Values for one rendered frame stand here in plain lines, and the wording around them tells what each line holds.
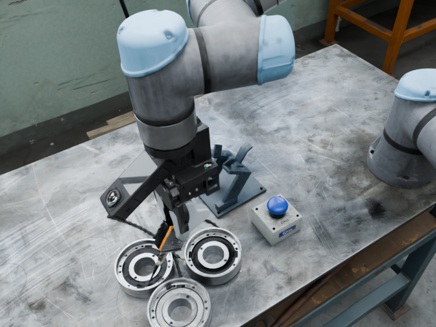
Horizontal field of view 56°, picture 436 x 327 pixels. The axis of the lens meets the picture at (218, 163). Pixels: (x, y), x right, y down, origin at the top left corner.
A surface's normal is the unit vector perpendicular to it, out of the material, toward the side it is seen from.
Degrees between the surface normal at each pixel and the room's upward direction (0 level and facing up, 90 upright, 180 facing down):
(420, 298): 0
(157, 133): 90
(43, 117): 90
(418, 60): 0
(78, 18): 90
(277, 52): 64
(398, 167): 73
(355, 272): 0
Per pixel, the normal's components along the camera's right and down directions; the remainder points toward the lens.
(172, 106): 0.40, 0.64
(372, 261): -0.04, -0.70
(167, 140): 0.11, 0.71
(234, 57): 0.18, 0.24
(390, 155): -0.78, 0.22
